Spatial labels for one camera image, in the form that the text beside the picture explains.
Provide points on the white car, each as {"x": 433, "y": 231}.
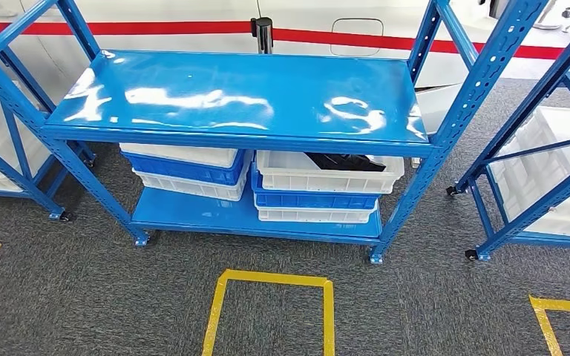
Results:
{"x": 167, "y": 10}

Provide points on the blue metal shelf rack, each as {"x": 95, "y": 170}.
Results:
{"x": 216, "y": 98}
{"x": 536, "y": 211}
{"x": 19, "y": 178}

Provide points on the red barrier belt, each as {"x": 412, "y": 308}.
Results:
{"x": 167, "y": 27}

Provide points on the black plastic panel part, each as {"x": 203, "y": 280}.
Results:
{"x": 344, "y": 162}

